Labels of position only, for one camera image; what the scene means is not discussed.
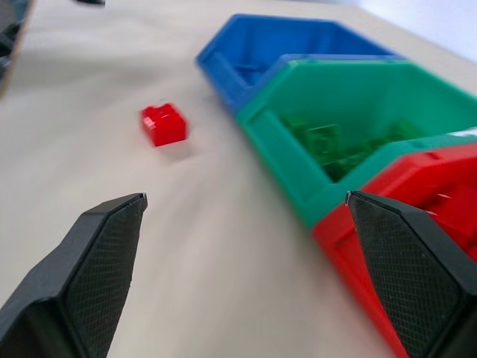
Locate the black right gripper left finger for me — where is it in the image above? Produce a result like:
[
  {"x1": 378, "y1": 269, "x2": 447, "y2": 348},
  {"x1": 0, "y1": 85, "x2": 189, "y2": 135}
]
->
[{"x1": 0, "y1": 192, "x2": 148, "y2": 358}]

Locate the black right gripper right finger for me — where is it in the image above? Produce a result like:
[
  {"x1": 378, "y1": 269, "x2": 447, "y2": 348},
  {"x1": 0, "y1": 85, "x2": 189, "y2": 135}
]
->
[{"x1": 344, "y1": 190, "x2": 477, "y2": 358}]

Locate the red plastic bin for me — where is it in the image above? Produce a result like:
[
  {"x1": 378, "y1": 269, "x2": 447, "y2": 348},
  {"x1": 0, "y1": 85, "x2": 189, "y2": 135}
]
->
[{"x1": 312, "y1": 141, "x2": 477, "y2": 358}]

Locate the green toy bricks pile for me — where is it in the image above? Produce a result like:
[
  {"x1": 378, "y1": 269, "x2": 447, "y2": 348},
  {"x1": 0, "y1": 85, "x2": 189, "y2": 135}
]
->
[{"x1": 282, "y1": 116, "x2": 429, "y2": 183}]

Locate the green plastic bin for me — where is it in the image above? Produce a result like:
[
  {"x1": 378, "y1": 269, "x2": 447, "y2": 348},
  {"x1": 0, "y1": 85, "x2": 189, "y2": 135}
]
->
[{"x1": 237, "y1": 54, "x2": 477, "y2": 229}]

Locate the red toy brick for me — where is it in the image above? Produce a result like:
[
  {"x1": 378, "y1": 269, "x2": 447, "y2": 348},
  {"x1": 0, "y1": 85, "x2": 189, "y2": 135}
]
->
[{"x1": 140, "y1": 102, "x2": 188, "y2": 148}]

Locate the blue plastic bin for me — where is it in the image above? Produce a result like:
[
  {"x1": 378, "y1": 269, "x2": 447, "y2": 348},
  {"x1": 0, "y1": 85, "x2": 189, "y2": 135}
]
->
[{"x1": 195, "y1": 13, "x2": 407, "y2": 115}]

